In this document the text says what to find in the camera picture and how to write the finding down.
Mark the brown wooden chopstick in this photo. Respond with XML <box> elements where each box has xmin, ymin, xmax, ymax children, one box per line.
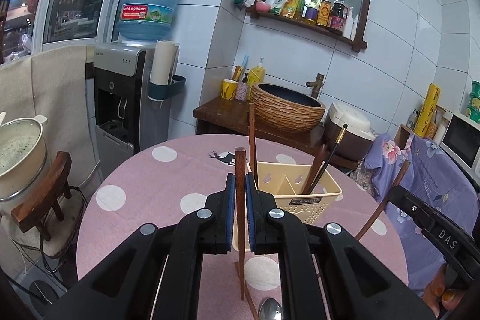
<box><xmin>235</xmin><ymin>147</ymin><xmax>246</xmax><ymax>301</ymax></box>
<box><xmin>248</xmin><ymin>102</ymin><xmax>258</xmax><ymax>185</ymax></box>
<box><xmin>355</xmin><ymin>160</ymin><xmax>410</xmax><ymax>241</ymax></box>
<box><xmin>243</xmin><ymin>281</ymin><xmax>260</xmax><ymax>320</ymax></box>

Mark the wooden handled steel spoon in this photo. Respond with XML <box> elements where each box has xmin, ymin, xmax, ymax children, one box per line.
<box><xmin>302</xmin><ymin>145</ymin><xmax>326</xmax><ymax>195</ymax></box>

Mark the right hand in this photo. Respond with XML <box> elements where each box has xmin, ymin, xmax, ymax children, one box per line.
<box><xmin>422</xmin><ymin>263</ymin><xmax>465</xmax><ymax>318</ymax></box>

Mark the steel spoon on table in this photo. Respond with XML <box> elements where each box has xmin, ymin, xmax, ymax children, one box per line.
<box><xmin>258</xmin><ymin>297</ymin><xmax>283</xmax><ymax>320</ymax></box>

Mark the purple floral cloth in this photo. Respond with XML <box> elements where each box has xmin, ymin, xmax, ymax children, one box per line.
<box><xmin>350</xmin><ymin>133</ymin><xmax>480</xmax><ymax>297</ymax></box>

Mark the pink polka dot tablecloth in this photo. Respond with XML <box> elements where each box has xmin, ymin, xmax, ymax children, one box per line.
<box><xmin>76</xmin><ymin>135</ymin><xmax>408</xmax><ymax>319</ymax></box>

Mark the cream plastic utensil holder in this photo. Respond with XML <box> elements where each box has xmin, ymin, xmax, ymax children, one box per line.
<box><xmin>232</xmin><ymin>161</ymin><xmax>344</xmax><ymax>253</ymax></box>

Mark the white microwave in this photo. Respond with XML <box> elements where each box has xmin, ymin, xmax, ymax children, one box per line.
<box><xmin>440</xmin><ymin>113</ymin><xmax>480</xmax><ymax>185</ymax></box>

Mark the yellow foil roll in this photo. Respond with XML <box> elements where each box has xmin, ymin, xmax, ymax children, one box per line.
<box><xmin>413</xmin><ymin>84</ymin><xmax>441</xmax><ymax>137</ymax></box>

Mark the brown white rice cooker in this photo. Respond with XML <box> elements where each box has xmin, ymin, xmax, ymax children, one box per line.
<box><xmin>324</xmin><ymin>101</ymin><xmax>377</xmax><ymax>161</ymax></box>

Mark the wooden stool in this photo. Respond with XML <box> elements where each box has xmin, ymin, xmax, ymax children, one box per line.
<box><xmin>11</xmin><ymin>151</ymin><xmax>72</xmax><ymax>241</ymax></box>

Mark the water dispenser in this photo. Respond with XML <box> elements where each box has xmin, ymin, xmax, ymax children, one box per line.
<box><xmin>94</xmin><ymin>43</ymin><xmax>186</xmax><ymax>177</ymax></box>

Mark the woven pattern basin sink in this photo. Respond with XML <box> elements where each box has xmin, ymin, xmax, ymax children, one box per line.
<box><xmin>250</xmin><ymin>83</ymin><xmax>326</xmax><ymax>132</ymax></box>

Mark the white pot on stool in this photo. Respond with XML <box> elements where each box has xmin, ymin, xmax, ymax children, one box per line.
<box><xmin>1</xmin><ymin>115</ymin><xmax>48</xmax><ymax>202</ymax></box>

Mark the brass faucet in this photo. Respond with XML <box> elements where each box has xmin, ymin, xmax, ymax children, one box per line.
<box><xmin>305</xmin><ymin>73</ymin><xmax>325</xmax><ymax>99</ymax></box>

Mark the yellow mug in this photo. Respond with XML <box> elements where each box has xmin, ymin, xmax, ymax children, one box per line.
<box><xmin>220</xmin><ymin>79</ymin><xmax>238</xmax><ymax>101</ymax></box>

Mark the yellow soap bottle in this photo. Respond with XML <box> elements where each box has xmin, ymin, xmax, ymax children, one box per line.
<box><xmin>247</xmin><ymin>58</ymin><xmax>265</xmax><ymax>88</ymax></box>

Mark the dark soy sauce bottle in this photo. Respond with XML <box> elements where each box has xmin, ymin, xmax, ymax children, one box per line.
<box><xmin>329</xmin><ymin>0</ymin><xmax>348</xmax><ymax>35</ymax></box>

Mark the yellow snack bag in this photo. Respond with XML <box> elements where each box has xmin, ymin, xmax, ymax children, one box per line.
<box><xmin>280</xmin><ymin>0</ymin><xmax>299</xmax><ymax>19</ymax></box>

